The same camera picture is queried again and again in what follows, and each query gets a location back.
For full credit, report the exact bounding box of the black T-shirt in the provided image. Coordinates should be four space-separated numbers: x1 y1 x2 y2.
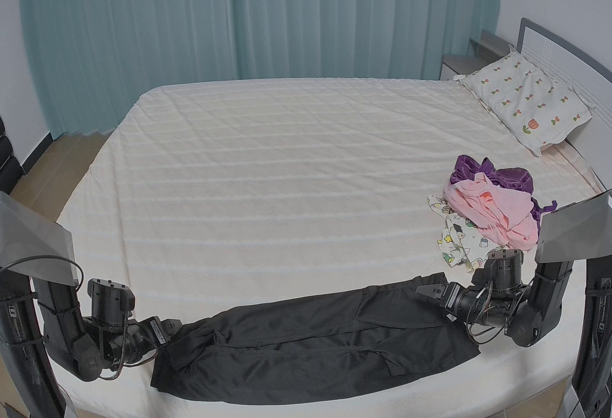
150 270 481 406

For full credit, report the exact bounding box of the grey white bedside table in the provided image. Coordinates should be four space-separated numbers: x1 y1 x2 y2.
441 29 516 81

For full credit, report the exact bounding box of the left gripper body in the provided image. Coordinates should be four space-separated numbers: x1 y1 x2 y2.
141 317 182 352

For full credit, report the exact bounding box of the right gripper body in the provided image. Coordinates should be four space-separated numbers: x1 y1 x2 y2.
443 282 481 323

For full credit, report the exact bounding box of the white printed pillow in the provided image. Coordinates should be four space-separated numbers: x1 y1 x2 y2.
453 48 594 158

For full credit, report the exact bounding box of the pink garment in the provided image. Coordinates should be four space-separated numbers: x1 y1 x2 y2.
442 172 540 252

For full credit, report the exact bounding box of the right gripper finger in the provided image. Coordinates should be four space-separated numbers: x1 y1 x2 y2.
415 282 449 304

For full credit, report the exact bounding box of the black cable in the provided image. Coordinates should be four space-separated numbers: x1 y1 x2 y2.
465 318 508 341
0 255 83 289
98 347 159 381

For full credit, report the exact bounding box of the bed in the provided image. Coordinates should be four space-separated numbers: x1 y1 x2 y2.
48 17 612 418

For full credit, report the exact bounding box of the blue-green curtain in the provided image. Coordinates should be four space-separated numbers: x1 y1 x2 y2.
229 0 505 79
20 0 237 139

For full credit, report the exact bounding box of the purple garment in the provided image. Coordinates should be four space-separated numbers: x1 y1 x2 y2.
449 154 559 224

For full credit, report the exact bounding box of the white printed garment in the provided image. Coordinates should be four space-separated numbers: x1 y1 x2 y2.
427 194 491 272

